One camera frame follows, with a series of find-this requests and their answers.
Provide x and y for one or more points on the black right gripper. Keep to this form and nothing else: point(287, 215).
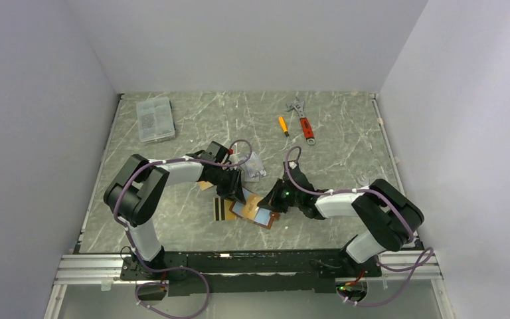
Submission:
point(271, 201)

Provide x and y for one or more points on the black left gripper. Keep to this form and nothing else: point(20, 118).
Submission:
point(234, 190)

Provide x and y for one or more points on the brown leather card holder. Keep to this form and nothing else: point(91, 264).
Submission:
point(264, 218)

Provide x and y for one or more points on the gold VIP card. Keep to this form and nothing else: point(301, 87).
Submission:
point(251, 208)

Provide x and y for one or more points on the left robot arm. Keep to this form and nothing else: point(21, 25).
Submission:
point(135, 192)

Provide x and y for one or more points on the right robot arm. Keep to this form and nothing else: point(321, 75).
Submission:
point(390, 218)

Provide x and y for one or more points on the gold card with stripes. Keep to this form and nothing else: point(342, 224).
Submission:
point(222, 210)

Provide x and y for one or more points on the gold card stack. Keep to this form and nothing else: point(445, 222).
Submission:
point(204, 185)

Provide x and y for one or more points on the red adjustable wrench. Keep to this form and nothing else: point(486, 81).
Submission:
point(298, 105)

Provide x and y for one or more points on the silver combination wrench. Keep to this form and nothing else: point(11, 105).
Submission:
point(363, 181)

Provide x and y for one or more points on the clear plastic parts box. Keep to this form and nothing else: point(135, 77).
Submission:
point(155, 119)

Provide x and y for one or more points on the black aluminium base frame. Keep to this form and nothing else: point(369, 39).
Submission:
point(317, 270)

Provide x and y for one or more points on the orange handle screwdriver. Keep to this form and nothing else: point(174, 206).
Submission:
point(284, 127)

